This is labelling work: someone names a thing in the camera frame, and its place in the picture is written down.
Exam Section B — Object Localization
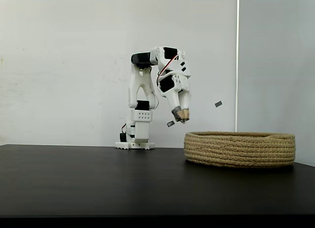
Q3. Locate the woven rope basket tray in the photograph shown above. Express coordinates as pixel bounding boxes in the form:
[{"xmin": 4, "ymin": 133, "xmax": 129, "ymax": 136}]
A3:
[{"xmin": 184, "ymin": 131, "xmax": 296, "ymax": 168}]

